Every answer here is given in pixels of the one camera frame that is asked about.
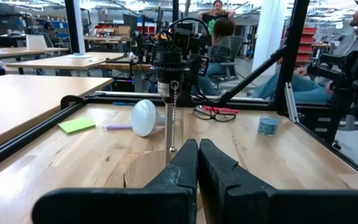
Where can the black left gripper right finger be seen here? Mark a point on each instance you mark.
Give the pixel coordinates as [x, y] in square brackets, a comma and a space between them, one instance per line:
[244, 205]

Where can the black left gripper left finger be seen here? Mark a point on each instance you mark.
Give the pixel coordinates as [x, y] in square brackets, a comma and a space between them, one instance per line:
[166, 205]

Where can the wooden base lamp with socket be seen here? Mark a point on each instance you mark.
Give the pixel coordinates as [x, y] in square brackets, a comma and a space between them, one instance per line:
[145, 169]

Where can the white lightbulb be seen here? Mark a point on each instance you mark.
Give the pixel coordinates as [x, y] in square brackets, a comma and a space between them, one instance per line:
[145, 118]

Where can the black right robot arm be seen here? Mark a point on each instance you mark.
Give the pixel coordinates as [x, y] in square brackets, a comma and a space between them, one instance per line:
[186, 93]

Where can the neighbouring black robot arm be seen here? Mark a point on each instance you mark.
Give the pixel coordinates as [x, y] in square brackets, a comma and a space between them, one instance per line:
[353, 77]

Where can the small blue jar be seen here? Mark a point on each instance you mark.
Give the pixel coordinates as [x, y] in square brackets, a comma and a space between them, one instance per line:
[268, 126]

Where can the purple pen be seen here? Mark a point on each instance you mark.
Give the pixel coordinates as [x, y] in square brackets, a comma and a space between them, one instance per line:
[117, 127]

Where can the black safety glasses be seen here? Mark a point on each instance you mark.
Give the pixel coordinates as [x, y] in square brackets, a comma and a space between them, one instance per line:
[213, 115]

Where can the red pen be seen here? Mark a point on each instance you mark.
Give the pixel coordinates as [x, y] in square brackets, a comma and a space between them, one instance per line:
[222, 109]

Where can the blue pen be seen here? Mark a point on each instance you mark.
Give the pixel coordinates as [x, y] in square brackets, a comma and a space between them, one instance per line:
[124, 104]

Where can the green sticky note pad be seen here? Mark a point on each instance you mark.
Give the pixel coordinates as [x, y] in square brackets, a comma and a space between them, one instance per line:
[76, 125]

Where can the person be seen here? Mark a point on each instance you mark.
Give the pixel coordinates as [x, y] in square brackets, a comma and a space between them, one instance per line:
[221, 53]
[51, 31]
[216, 12]
[306, 88]

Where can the gray office chair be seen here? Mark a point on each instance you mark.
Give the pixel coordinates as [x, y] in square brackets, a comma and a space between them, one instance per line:
[233, 62]

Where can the white column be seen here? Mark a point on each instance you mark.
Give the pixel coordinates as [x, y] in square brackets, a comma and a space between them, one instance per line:
[269, 37]

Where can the red shelf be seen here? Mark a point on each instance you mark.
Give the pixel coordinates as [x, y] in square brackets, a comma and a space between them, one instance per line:
[306, 46]

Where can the background wooden table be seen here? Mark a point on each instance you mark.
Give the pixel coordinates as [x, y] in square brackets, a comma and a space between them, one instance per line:
[61, 62]

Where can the silver frame bracket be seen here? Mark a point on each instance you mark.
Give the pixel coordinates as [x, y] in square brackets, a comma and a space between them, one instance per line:
[291, 102]

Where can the black aluminium table frame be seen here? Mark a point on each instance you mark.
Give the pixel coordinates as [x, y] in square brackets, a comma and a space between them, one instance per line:
[291, 46]

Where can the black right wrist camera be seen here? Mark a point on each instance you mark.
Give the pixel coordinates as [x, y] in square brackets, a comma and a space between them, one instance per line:
[182, 39]

